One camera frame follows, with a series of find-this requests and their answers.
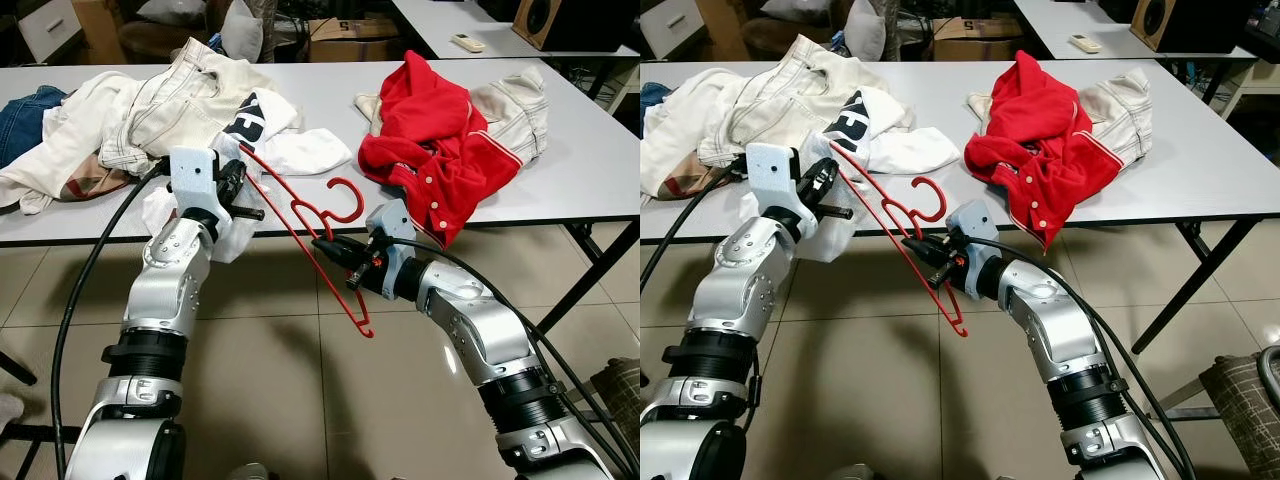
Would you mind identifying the red plastic hanger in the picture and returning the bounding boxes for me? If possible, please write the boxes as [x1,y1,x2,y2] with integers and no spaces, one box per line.
[828,140,969,338]
[238,143,376,339]

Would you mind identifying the white shirt black print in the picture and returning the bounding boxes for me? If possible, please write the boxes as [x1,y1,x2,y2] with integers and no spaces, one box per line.
[735,88,961,263]
[140,90,353,266]

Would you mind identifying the cream denim jacket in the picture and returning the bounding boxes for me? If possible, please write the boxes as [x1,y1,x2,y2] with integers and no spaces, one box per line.
[0,38,301,216]
[640,35,916,199]

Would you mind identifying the beige plaid garment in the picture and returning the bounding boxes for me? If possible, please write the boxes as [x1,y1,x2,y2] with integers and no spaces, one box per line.
[660,150,736,196]
[58,155,136,201]

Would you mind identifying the grey white cushion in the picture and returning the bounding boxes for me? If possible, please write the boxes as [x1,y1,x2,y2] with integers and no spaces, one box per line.
[220,0,263,63]
[845,0,888,63]

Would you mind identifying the red polo white trim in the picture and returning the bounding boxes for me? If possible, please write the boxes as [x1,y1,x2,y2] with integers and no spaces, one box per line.
[357,50,524,249]
[963,50,1123,253]

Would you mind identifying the brown cardboard box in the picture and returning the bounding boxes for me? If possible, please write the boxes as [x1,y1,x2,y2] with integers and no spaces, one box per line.
[930,15,1021,63]
[305,15,401,63]

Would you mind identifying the blue jeans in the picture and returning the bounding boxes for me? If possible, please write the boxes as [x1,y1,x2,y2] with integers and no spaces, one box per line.
[640,82,673,131]
[0,85,69,169]

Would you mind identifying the cream trousers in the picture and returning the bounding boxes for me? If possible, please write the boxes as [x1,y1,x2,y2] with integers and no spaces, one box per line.
[968,65,1154,166]
[355,65,551,166]

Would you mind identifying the white storage box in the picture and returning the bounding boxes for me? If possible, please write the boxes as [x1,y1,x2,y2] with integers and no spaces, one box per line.
[18,0,83,63]
[640,0,706,59]

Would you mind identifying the white side table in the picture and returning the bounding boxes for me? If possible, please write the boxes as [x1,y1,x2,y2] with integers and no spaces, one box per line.
[1010,0,1259,61]
[390,0,641,59]

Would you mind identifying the brown woven stool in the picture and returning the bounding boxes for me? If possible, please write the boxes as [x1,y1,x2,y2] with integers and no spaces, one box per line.
[590,355,641,441]
[1198,345,1280,471]

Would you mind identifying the wooden black speaker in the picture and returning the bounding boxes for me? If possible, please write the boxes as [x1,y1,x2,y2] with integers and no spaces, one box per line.
[1130,0,1246,53]
[512,0,641,53]

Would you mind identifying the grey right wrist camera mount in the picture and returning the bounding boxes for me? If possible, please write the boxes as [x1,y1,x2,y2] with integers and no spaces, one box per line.
[947,198,1001,299]
[366,198,416,299]

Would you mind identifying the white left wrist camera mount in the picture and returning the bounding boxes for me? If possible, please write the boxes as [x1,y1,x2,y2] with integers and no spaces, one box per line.
[168,147,221,216]
[745,143,801,216]

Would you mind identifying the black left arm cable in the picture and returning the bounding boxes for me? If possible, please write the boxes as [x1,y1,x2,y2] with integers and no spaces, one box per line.
[50,165,176,480]
[640,165,751,291]

